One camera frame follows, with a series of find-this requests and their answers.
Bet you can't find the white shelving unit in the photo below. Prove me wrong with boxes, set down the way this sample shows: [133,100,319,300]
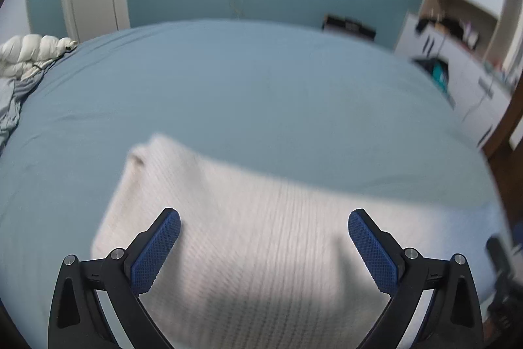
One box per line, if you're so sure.
[395,0,522,148]

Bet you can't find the light blue bed sheet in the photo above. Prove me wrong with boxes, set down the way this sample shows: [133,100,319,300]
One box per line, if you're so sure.
[0,18,512,349]

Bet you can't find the white knitted sweater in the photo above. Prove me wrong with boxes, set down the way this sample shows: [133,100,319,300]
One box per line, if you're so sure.
[91,135,512,348]

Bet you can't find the crumpled pale green blanket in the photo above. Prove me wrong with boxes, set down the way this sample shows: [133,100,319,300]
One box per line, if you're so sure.
[0,72,44,151]

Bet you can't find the black box by wall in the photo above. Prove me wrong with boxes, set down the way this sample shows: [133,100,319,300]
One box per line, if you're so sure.
[322,14,377,41]

